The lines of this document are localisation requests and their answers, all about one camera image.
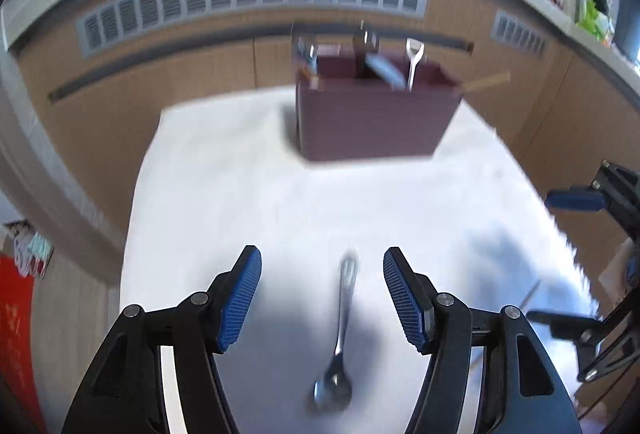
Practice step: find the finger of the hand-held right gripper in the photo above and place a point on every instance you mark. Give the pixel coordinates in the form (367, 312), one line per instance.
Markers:
(560, 321)
(575, 200)

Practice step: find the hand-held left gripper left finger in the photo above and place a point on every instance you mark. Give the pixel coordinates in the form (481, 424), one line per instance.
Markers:
(240, 299)

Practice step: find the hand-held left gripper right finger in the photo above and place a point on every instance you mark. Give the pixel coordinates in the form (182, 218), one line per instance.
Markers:
(405, 299)

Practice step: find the wooden chopstick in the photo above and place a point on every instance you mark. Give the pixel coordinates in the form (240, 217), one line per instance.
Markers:
(487, 82)

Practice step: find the maroon plastic utensil holder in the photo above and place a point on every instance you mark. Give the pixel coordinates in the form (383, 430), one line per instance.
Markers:
(375, 124)

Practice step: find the shovel-shaped steel spoon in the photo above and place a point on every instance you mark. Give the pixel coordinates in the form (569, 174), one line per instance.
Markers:
(414, 64)

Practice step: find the white woven cloth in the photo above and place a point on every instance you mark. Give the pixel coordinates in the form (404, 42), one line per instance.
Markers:
(225, 194)

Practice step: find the short grey vent grille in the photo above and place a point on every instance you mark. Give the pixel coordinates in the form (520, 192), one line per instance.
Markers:
(520, 34)

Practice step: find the green bag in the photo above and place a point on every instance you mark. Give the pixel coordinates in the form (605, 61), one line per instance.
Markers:
(595, 21)

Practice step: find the printed packet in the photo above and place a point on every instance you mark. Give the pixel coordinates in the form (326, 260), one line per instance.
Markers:
(30, 249)

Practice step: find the red box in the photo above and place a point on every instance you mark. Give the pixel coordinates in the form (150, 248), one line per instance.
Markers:
(17, 344)

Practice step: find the blue-grey plastic spoon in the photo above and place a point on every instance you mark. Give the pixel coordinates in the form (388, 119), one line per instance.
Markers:
(387, 71)

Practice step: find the wooden radiator cover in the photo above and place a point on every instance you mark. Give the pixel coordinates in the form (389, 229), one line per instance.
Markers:
(175, 64)

